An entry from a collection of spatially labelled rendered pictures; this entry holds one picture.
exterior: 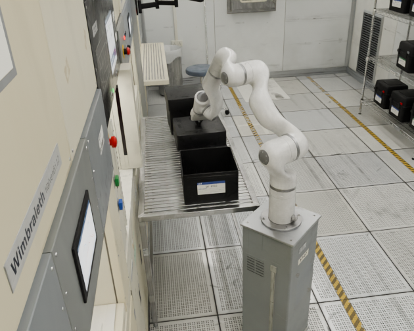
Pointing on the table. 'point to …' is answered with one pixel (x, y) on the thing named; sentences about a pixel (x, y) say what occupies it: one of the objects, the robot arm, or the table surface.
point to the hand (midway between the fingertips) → (198, 121)
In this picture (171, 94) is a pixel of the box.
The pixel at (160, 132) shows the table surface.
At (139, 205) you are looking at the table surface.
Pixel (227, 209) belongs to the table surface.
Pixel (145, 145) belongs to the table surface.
